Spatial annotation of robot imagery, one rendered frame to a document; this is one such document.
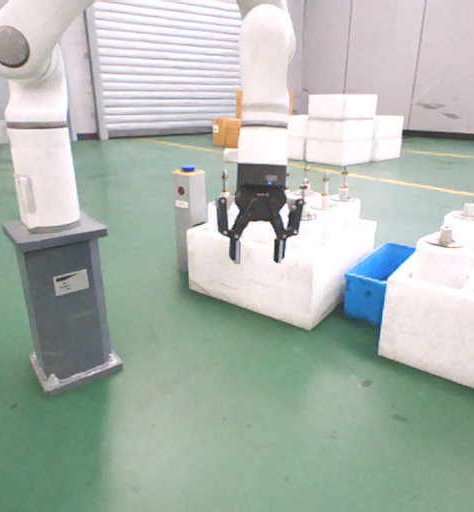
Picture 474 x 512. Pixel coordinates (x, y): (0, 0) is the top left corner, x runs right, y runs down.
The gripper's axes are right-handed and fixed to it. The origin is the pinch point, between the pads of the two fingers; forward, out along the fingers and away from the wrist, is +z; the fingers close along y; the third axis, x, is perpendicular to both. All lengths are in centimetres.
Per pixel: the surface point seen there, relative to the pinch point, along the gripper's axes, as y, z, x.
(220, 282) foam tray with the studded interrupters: 4.9, 17.6, 43.8
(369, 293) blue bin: 35.8, 14.9, 21.6
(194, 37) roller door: 86, -184, 577
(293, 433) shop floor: 6.1, 29.0, -5.1
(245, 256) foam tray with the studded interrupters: 9.2, 8.7, 36.1
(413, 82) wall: 372, -131, 467
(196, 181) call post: 1, -8, 62
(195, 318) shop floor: -3.0, 24.5, 36.5
